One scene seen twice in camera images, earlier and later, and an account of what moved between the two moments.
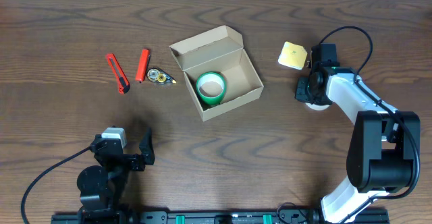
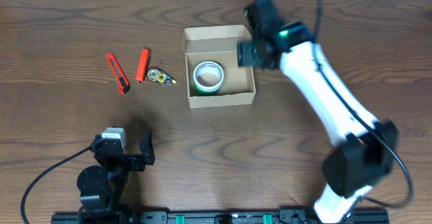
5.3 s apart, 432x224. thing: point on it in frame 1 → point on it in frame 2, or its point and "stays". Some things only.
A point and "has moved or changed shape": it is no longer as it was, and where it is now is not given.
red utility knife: x=123 y=82 stays
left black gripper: x=146 y=147 stays
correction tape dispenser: x=157 y=75 stays
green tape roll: x=210 y=87 has moved or changed shape
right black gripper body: x=304 y=91 → x=250 y=54
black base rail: x=214 y=217 stays
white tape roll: x=316 y=107 → x=208 y=76
